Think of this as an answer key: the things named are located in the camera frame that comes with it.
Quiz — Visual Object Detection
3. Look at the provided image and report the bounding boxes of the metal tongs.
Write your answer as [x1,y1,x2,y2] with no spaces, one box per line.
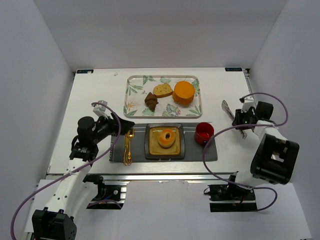
[221,100,248,140]

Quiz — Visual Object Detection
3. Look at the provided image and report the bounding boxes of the orange glazed donut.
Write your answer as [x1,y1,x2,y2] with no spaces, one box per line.
[158,128,176,148]

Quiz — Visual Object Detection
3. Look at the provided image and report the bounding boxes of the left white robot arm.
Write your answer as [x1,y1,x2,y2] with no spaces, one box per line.
[31,113,135,240]

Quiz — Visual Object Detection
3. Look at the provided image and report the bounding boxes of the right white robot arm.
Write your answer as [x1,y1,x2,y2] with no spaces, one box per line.
[232,99,300,189]

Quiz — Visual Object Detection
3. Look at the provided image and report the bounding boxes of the toast bread slice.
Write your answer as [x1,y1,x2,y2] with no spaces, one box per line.
[153,83,173,98]

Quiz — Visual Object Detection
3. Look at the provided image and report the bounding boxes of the gold spoon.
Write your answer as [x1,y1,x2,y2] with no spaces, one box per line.
[126,128,135,165]

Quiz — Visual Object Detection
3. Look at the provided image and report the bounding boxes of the gold fork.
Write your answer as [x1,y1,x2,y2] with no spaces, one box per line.
[123,135,128,166]

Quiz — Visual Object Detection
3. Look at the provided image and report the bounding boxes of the brown chocolate croissant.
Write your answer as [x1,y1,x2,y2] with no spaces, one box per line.
[144,92,158,112]

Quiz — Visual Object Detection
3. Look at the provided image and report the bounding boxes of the floral serving tray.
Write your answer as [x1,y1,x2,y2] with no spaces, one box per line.
[123,75,203,119]

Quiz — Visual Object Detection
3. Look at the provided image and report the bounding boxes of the square brown ceramic plate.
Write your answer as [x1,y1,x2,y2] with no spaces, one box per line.
[145,123,185,160]

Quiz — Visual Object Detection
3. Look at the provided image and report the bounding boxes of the red mug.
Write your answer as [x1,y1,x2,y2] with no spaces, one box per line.
[194,122,215,145]

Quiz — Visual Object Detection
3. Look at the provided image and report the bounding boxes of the blue corner label right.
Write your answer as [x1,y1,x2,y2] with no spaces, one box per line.
[224,67,243,72]

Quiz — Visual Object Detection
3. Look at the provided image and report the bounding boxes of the blue corner label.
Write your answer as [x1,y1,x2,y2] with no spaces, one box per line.
[224,67,243,72]
[76,69,94,74]

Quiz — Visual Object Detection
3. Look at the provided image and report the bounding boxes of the blue corner label left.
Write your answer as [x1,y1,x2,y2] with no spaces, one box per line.
[76,69,94,74]

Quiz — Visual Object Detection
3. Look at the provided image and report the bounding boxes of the grey striped placemat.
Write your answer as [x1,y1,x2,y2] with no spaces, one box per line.
[109,122,218,164]

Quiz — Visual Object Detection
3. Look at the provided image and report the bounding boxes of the orange round cake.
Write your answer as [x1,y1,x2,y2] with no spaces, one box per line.
[172,81,196,106]

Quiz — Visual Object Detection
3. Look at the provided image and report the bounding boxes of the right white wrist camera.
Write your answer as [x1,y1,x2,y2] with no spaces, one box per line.
[239,96,256,113]

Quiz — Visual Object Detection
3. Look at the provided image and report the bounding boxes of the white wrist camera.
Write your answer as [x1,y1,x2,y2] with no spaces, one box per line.
[239,96,256,113]
[91,100,109,119]

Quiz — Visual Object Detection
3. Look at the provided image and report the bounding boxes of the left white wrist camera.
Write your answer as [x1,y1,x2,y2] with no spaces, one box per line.
[91,100,109,119]

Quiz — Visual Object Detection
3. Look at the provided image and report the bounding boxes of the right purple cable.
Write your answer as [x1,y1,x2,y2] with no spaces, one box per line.
[202,92,289,211]

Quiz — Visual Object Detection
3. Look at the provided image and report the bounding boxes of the purple cable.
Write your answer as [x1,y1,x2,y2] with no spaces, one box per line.
[10,101,123,240]
[202,92,289,211]

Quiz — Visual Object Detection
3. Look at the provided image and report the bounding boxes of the aluminium table frame rail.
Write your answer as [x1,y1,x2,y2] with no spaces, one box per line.
[44,171,238,186]

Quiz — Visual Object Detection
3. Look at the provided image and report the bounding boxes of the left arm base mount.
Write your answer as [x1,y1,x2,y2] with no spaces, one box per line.
[83,174,127,210]

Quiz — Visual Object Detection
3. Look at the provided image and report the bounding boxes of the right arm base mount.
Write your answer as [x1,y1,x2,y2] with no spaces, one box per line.
[203,184,258,213]

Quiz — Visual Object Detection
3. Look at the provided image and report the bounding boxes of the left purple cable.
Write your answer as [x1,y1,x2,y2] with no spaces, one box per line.
[10,101,123,240]

